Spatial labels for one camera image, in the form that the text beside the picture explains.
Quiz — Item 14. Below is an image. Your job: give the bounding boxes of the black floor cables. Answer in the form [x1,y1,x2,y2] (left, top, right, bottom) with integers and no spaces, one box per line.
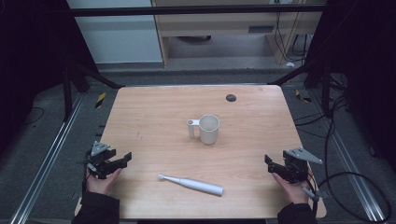
[293,73,351,175]

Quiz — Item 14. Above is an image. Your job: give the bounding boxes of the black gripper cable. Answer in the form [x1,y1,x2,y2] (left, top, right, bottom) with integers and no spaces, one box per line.
[306,169,392,224]

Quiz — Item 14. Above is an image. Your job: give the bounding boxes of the white electric toothbrush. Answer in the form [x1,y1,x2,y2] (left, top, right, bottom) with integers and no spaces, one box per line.
[156,174,225,197]

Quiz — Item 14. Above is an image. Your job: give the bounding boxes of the black hanging cables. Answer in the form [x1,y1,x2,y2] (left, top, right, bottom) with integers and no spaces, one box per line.
[273,11,313,63]

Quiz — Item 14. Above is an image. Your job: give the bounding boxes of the aluminium floor rail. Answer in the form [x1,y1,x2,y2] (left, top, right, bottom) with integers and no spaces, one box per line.
[9,92,86,224]
[307,89,389,224]

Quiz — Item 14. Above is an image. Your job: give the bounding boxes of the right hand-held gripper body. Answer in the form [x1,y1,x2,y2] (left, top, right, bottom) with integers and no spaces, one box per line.
[281,147,324,185]

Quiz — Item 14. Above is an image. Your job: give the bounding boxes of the black metal stand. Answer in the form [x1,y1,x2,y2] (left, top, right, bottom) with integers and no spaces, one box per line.
[61,56,125,123]
[268,57,333,117]

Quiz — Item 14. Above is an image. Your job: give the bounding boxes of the person's right hand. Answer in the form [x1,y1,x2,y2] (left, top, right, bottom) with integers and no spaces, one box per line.
[272,173,313,205]

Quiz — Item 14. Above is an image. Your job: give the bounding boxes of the black horizontal frame bar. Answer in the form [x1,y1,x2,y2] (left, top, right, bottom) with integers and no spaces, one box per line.
[68,4,327,18]

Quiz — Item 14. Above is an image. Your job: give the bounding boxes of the grey cable plug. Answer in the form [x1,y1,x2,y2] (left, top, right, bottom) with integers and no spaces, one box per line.
[300,185,329,203]

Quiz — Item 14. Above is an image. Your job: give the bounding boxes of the light wooden desk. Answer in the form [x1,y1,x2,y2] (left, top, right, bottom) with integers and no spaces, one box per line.
[151,0,328,67]

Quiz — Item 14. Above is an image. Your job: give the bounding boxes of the thin black floor cable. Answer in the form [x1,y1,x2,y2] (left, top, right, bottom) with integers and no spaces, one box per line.
[21,105,46,127]

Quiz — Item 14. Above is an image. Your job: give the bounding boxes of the yellow black striped tape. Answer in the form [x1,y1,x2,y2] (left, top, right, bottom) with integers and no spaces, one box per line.
[94,91,107,109]
[294,89,313,104]

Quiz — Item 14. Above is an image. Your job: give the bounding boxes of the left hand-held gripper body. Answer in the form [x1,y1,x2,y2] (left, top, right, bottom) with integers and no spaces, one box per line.
[84,140,118,180]

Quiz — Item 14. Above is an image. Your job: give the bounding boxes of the person's left hand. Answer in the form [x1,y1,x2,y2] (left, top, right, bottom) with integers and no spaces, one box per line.
[85,167,122,197]

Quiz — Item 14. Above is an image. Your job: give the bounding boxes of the black curtain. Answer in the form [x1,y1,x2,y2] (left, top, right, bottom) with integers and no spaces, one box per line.
[0,0,100,155]
[304,0,396,174]

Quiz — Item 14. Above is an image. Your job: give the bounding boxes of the white cup with handle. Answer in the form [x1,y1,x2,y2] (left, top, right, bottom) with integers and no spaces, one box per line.
[186,114,221,146]

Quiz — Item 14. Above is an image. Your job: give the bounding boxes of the white cabinet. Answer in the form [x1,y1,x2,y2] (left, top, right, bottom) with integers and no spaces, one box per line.
[65,0,163,65]

